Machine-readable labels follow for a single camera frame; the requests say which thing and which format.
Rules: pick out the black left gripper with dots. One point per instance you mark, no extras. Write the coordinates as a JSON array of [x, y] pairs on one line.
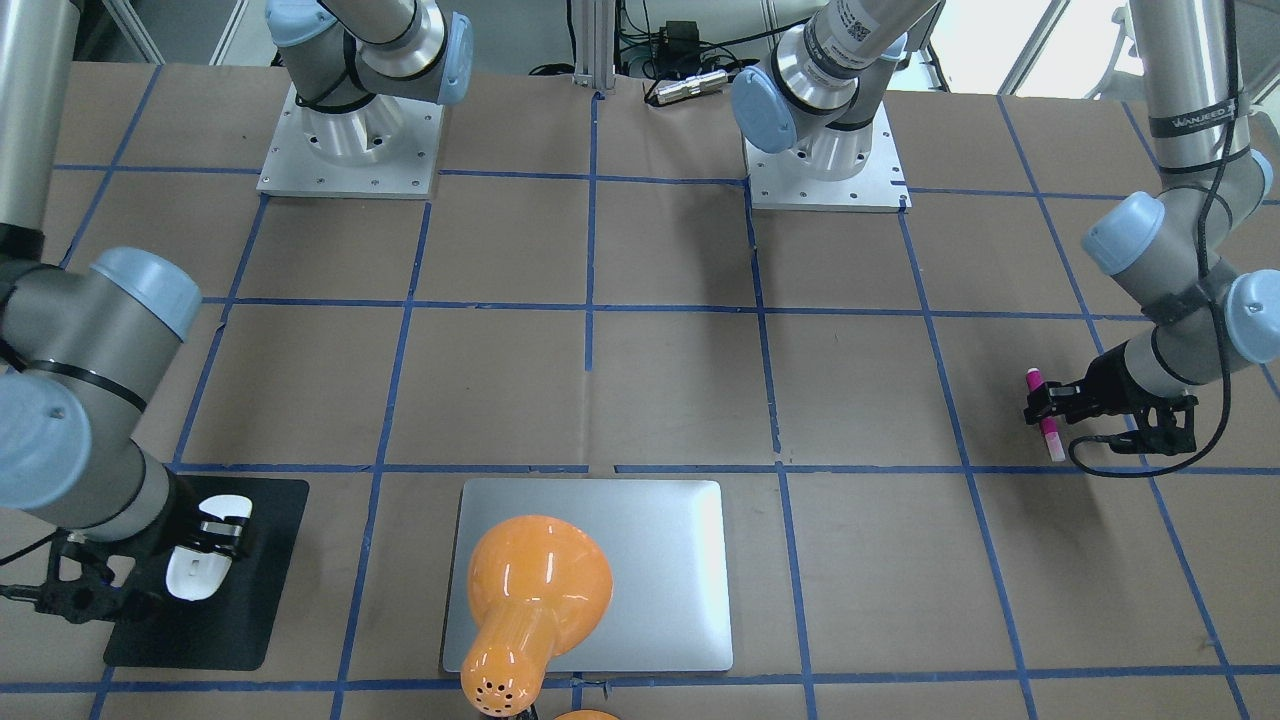
[[1106, 382]]

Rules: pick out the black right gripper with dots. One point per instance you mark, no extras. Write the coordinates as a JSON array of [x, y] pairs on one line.
[[183, 513]]

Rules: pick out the pink marker pen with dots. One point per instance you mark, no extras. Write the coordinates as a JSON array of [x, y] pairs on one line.
[[1038, 413]]

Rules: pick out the white computer mouse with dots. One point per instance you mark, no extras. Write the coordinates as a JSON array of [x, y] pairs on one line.
[[194, 576]]

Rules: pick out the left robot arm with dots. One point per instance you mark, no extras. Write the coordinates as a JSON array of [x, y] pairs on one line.
[[1162, 248]]

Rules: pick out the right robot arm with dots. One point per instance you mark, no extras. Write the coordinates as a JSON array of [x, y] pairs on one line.
[[88, 350]]

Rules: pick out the black mousepad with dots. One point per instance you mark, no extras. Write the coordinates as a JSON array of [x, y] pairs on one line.
[[231, 629]]

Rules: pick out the grey laptop notebook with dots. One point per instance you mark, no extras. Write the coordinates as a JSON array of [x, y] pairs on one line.
[[664, 539]]

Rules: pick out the orange desk lamp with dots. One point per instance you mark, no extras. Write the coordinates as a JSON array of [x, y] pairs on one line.
[[537, 588]]

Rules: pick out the silver metal cylinder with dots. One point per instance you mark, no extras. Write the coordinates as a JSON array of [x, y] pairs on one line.
[[703, 84]]

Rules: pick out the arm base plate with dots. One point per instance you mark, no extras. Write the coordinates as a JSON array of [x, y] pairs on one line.
[[386, 150], [833, 170]]

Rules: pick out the aluminium frame post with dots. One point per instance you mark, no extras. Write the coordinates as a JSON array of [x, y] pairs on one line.
[[594, 44]]

